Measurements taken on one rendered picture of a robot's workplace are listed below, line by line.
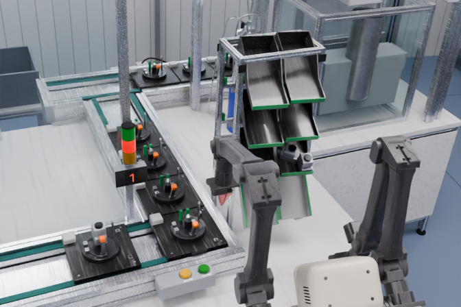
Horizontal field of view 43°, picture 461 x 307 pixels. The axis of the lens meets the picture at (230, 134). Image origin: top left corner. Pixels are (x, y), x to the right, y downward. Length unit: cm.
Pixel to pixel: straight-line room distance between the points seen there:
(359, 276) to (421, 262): 224
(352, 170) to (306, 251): 96
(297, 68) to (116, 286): 102
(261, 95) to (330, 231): 77
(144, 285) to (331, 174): 141
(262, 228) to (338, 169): 174
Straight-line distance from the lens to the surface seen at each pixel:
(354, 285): 167
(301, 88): 216
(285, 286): 231
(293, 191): 242
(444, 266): 392
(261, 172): 151
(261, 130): 218
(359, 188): 343
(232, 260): 228
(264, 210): 149
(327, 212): 268
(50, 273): 229
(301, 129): 224
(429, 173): 373
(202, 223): 234
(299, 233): 254
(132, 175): 221
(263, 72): 216
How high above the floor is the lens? 250
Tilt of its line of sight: 32 degrees down
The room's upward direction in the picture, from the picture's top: 4 degrees clockwise
